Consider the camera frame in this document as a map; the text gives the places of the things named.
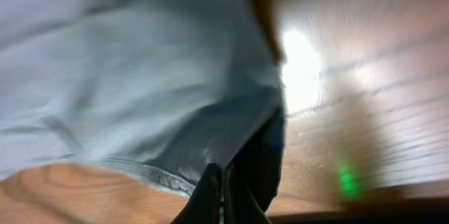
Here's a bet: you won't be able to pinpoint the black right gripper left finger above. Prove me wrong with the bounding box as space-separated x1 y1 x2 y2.
171 164 222 224

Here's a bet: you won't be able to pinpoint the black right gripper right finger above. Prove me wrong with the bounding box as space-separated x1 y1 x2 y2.
223 166 272 224

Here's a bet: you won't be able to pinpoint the grey shorts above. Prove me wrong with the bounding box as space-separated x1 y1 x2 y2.
1 0 283 209

